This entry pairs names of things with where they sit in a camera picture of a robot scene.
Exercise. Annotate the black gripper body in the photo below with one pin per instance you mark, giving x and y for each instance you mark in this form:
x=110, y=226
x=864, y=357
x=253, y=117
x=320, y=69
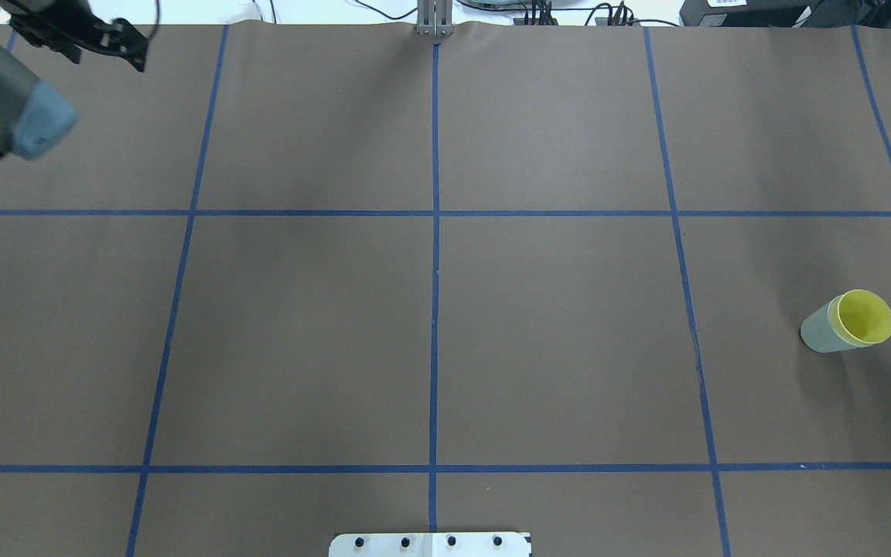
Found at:
x=80, y=31

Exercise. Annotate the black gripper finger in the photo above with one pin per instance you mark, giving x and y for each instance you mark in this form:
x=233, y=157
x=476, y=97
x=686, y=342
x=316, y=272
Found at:
x=124, y=41
x=38, y=34

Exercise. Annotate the yellow plastic cup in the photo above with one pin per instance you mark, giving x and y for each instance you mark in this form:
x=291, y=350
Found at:
x=862, y=318

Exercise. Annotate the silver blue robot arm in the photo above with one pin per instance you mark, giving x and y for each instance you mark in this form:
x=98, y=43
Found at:
x=34, y=116

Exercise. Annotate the green plastic cup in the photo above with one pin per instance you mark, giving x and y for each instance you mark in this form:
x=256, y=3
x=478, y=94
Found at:
x=823, y=331

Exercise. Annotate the aluminium frame post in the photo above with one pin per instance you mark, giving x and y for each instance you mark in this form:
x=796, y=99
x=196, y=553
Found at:
x=434, y=18

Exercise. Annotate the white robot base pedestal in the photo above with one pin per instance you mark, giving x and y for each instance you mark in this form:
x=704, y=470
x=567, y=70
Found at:
x=462, y=543

